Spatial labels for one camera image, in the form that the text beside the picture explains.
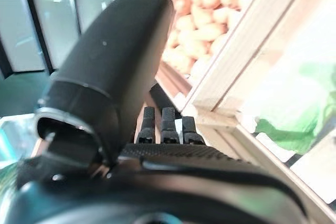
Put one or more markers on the white panelled cabinet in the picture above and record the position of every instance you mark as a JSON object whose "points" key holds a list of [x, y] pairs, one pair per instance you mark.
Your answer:
{"points": [[52, 24]]}

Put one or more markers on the brown potato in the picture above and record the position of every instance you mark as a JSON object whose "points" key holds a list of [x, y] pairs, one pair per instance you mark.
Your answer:
{"points": [[220, 15], [207, 32], [218, 44], [181, 61], [193, 47], [200, 68]]}

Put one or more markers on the slatted wooden cabbage crate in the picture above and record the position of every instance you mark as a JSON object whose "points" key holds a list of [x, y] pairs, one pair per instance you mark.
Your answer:
{"points": [[262, 153]]}

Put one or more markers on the wooden crate of potatoes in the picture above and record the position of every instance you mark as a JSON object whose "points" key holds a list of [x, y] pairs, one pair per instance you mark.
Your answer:
{"points": [[231, 40]]}

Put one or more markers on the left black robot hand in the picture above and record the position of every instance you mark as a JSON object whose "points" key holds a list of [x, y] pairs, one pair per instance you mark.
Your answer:
{"points": [[113, 51]]}

